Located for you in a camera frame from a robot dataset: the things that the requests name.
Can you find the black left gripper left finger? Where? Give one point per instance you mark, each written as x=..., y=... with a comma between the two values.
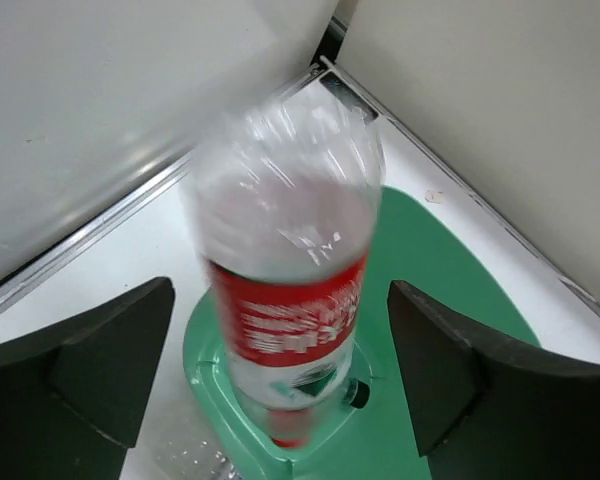
x=73, y=395

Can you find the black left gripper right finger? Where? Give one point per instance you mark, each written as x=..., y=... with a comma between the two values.
x=484, y=405

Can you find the red label plastic bottle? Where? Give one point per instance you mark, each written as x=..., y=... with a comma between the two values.
x=284, y=198

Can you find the green plastic bin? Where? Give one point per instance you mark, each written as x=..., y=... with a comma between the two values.
x=376, y=441

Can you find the black label plastic bottle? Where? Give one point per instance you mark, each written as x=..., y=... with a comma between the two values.
x=355, y=394

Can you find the clear unlabelled plastic bottle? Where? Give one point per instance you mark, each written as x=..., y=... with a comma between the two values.
x=193, y=458

